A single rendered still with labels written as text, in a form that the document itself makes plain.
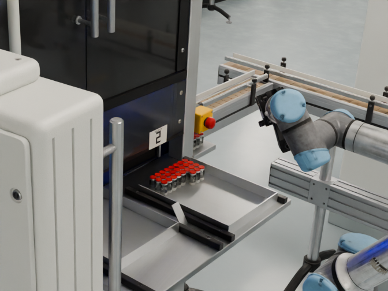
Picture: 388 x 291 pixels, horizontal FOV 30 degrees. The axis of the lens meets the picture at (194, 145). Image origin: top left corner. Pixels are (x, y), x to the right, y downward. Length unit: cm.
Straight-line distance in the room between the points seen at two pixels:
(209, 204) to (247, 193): 14
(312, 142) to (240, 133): 315
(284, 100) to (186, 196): 71
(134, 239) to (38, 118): 97
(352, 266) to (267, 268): 181
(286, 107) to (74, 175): 60
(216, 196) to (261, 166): 215
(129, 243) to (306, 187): 132
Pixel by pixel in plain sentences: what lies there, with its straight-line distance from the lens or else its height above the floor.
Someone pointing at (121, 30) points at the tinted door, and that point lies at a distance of 203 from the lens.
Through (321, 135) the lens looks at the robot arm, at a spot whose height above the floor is 131.
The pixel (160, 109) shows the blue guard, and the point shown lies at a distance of 224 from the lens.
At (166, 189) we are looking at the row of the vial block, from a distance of 221.
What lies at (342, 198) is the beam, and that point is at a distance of 309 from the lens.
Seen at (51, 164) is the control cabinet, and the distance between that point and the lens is 112.
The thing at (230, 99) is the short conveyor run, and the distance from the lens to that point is 284.
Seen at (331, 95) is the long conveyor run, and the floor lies 93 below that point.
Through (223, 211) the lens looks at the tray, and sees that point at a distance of 217.
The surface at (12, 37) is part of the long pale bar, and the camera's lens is 166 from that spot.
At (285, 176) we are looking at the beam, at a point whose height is 51.
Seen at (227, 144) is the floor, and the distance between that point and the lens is 461.
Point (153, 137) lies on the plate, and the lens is 225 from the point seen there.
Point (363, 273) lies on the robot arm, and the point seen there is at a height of 106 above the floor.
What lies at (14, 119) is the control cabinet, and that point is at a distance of 111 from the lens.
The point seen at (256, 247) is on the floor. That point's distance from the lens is 362.
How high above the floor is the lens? 200
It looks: 26 degrees down
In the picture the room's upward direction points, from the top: 4 degrees clockwise
